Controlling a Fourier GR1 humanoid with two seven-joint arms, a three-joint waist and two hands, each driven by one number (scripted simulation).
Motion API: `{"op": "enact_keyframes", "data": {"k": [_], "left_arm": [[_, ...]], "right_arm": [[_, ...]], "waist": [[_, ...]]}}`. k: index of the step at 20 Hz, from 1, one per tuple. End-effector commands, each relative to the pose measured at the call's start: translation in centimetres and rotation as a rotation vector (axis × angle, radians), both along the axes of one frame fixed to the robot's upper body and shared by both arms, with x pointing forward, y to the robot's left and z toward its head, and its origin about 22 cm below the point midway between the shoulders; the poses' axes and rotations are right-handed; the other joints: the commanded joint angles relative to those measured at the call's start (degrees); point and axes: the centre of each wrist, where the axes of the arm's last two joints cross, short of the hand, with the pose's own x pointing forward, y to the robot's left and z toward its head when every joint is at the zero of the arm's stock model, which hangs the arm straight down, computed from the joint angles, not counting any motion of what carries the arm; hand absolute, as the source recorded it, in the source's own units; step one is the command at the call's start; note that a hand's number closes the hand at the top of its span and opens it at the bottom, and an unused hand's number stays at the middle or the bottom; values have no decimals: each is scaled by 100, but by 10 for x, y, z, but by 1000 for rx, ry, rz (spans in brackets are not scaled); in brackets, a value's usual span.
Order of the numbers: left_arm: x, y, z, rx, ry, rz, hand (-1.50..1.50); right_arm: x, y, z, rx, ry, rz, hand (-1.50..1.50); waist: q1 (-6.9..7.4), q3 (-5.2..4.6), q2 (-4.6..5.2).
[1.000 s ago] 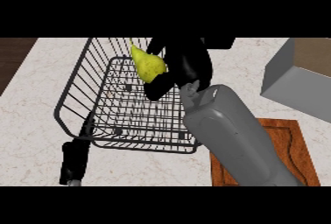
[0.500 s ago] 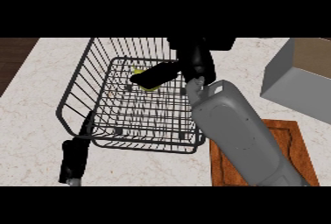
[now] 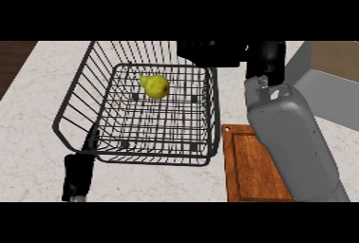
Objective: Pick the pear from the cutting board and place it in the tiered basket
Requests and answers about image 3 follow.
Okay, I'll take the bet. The brown wooden cutting board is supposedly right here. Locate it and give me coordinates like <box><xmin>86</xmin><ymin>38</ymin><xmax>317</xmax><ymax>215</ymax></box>
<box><xmin>222</xmin><ymin>123</ymin><xmax>296</xmax><ymax>203</ymax></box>

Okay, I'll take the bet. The yellow-green pear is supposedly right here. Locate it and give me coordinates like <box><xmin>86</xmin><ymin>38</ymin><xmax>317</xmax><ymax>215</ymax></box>
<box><xmin>139</xmin><ymin>73</ymin><xmax>172</xmax><ymax>101</ymax></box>

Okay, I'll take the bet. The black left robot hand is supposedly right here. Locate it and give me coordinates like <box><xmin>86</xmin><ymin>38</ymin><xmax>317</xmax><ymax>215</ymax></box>
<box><xmin>61</xmin><ymin>153</ymin><xmax>98</xmax><ymax>202</ymax></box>

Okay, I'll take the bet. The black wire tiered basket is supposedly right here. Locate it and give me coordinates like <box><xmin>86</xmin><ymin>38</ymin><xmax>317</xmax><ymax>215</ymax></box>
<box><xmin>52</xmin><ymin>41</ymin><xmax>222</xmax><ymax>167</ymax></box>

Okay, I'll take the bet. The grey box-shaped appliance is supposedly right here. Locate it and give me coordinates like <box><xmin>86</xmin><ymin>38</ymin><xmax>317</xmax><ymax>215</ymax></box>
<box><xmin>285</xmin><ymin>41</ymin><xmax>359</xmax><ymax>133</ymax></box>

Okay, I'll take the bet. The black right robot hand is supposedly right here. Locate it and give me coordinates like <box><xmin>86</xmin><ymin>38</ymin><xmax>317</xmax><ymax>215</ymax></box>
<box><xmin>176</xmin><ymin>41</ymin><xmax>288</xmax><ymax>85</ymax></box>

